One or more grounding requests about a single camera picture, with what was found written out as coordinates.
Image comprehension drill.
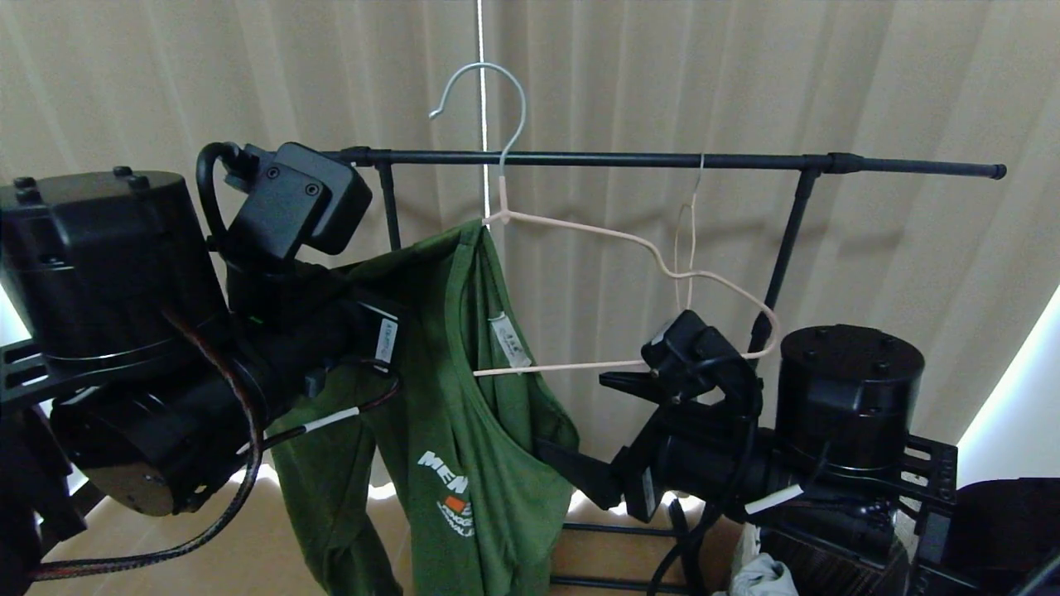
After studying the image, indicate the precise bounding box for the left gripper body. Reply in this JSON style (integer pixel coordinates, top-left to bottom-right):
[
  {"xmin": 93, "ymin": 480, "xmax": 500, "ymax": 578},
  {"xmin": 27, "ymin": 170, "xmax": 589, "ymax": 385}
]
[{"xmin": 48, "ymin": 263, "xmax": 407, "ymax": 518}]

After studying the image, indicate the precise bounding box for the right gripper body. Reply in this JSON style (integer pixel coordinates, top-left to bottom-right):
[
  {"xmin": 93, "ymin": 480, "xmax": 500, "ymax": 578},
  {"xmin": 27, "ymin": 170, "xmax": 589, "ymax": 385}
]
[{"xmin": 620, "ymin": 406, "xmax": 912, "ymax": 547}]

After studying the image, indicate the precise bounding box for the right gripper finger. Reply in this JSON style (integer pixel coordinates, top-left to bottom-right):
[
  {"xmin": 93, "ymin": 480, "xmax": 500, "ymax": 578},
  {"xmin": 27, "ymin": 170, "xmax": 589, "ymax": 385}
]
[
  {"xmin": 533, "ymin": 439, "xmax": 625, "ymax": 512},
  {"xmin": 598, "ymin": 370, "xmax": 668, "ymax": 407}
]

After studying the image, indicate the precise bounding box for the green long-sleeved shirt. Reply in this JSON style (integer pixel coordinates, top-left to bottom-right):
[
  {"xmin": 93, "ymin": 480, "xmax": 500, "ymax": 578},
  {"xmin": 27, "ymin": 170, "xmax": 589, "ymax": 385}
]
[{"xmin": 268, "ymin": 219, "xmax": 581, "ymax": 596}]

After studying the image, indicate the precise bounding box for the pink clothes hanger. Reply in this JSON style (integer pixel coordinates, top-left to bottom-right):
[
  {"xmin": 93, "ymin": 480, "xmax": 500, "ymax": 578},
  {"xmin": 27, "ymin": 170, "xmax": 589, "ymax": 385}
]
[
  {"xmin": 672, "ymin": 153, "xmax": 706, "ymax": 313},
  {"xmin": 427, "ymin": 61, "xmax": 782, "ymax": 379}
]

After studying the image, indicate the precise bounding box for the white laundry basket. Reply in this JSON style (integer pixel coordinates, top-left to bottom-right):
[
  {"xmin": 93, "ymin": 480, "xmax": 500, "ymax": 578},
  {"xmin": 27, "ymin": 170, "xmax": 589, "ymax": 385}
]
[{"xmin": 729, "ymin": 497, "xmax": 916, "ymax": 596}]

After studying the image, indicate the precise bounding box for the black clothes rack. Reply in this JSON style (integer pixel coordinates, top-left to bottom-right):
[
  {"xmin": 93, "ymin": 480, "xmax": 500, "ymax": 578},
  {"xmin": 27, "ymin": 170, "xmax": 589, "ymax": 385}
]
[{"xmin": 321, "ymin": 147, "xmax": 1009, "ymax": 594}]

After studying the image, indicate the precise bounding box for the pale grey garment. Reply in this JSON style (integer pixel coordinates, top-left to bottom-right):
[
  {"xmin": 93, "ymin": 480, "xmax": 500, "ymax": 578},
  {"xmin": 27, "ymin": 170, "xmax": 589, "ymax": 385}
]
[{"xmin": 724, "ymin": 552, "xmax": 801, "ymax": 596}]

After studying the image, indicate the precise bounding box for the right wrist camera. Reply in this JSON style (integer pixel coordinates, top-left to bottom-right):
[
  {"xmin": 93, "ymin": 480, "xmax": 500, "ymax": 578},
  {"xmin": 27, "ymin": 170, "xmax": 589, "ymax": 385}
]
[{"xmin": 641, "ymin": 310, "xmax": 765, "ymax": 420}]

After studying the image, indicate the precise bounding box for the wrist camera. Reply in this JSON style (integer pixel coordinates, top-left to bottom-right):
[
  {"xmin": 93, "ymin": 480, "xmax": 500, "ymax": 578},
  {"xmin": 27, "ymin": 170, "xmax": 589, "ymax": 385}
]
[
  {"xmin": 641, "ymin": 310, "xmax": 765, "ymax": 420},
  {"xmin": 223, "ymin": 142, "xmax": 374, "ymax": 267}
]

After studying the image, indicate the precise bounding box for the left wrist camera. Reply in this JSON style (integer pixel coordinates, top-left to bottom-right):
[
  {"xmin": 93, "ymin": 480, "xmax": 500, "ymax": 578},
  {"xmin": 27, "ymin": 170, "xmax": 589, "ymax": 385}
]
[{"xmin": 223, "ymin": 142, "xmax": 374, "ymax": 267}]

